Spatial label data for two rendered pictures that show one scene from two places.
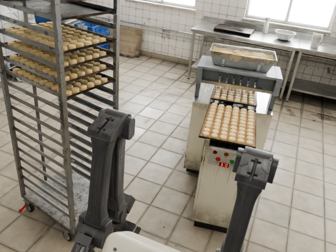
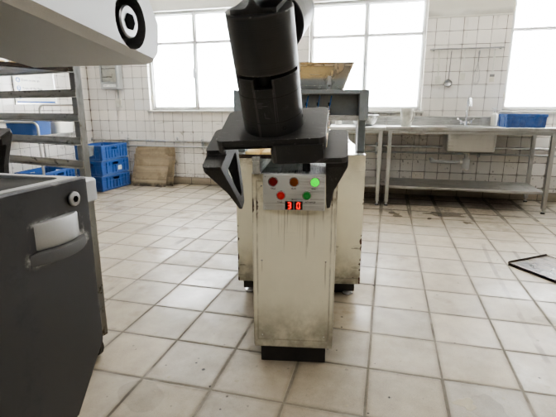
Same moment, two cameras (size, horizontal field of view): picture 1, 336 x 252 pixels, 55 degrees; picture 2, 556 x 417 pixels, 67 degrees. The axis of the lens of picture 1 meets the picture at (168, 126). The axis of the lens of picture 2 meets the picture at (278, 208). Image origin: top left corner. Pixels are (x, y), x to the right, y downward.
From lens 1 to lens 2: 108 cm
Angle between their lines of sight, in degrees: 17
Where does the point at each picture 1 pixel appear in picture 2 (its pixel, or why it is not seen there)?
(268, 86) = (350, 111)
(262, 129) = (354, 182)
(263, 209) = (384, 320)
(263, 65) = (335, 74)
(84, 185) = not seen: hidden behind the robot
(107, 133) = not seen: outside the picture
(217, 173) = (285, 230)
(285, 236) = (433, 352)
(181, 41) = not seen: hidden behind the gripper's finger
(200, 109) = (249, 165)
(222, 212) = (309, 313)
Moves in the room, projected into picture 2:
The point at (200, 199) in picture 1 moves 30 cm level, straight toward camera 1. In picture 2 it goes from (264, 294) to (256, 332)
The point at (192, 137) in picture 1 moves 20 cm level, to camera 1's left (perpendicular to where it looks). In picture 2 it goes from (245, 218) to (209, 219)
